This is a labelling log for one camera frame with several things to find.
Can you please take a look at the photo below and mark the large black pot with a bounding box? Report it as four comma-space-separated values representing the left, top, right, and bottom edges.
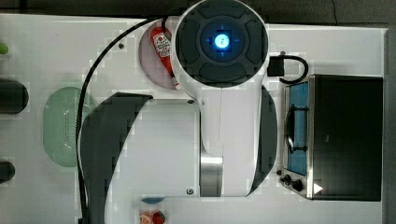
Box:
0, 78, 29, 115

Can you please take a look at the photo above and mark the small black cup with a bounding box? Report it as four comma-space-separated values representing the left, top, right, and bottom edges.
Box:
0, 161, 15, 184

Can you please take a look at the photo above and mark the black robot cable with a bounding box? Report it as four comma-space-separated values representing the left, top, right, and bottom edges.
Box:
75, 17, 163, 224

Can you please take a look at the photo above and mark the grey round plate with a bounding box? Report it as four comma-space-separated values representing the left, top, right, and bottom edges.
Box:
138, 22, 176, 90

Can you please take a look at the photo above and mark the black toaster oven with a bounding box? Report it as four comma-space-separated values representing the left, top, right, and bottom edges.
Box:
278, 75, 384, 202

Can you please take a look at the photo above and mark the red ketchup bottle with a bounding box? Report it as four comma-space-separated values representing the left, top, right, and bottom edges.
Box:
149, 26, 179, 90

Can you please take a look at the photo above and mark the blue bowl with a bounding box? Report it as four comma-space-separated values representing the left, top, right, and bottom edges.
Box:
141, 197, 164, 204

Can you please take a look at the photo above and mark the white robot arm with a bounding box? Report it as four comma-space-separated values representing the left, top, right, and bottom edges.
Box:
78, 0, 276, 224

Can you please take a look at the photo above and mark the green toy vegetable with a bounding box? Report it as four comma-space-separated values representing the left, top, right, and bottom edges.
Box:
0, 43, 9, 55

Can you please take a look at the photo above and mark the red strawberry toy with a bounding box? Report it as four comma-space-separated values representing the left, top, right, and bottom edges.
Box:
152, 211, 166, 224

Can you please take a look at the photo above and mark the green oval colander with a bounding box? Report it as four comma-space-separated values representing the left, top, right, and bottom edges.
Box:
43, 87, 81, 167

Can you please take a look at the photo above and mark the black power plug cable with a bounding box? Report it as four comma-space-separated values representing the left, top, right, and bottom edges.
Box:
266, 54, 310, 85

